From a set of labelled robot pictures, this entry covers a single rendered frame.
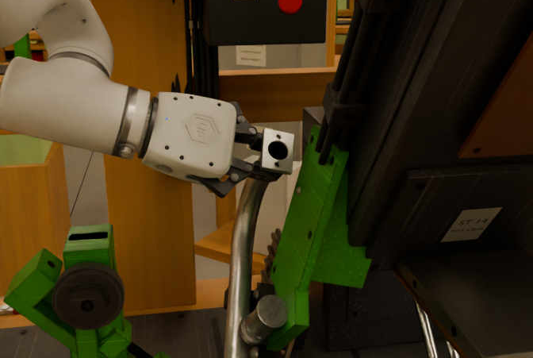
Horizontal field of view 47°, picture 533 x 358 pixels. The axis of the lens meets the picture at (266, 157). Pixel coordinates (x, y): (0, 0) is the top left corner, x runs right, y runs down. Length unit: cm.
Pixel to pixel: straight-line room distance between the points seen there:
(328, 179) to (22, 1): 35
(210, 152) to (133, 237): 38
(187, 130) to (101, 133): 10
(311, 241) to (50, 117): 31
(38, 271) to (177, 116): 23
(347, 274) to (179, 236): 42
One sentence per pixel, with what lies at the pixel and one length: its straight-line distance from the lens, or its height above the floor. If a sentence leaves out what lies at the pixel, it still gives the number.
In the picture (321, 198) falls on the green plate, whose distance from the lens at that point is 68.
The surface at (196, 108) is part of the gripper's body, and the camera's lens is 74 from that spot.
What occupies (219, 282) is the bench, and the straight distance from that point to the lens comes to 120.
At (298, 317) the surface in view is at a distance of 70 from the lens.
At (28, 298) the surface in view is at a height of 111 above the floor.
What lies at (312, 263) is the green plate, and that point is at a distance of 70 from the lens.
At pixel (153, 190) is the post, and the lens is 104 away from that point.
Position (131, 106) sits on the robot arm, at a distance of 71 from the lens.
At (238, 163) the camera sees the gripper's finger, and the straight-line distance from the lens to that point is 74.
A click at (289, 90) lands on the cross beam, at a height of 124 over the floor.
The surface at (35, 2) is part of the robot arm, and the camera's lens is 63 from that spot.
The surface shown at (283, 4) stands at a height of 141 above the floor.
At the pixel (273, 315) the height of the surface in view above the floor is 108.
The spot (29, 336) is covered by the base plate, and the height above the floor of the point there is 90.
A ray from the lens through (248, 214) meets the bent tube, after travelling 84.
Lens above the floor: 146
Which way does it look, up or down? 18 degrees down
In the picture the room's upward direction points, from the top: straight up
